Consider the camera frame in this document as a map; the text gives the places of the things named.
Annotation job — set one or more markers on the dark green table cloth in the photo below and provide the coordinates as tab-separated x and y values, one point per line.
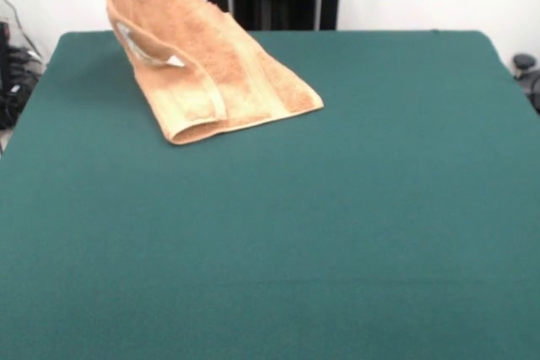
169	250

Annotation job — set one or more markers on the dark stand base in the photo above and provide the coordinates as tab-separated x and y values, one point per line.
524	61

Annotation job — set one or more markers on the tan towel with white label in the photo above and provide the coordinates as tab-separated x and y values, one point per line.
211	73

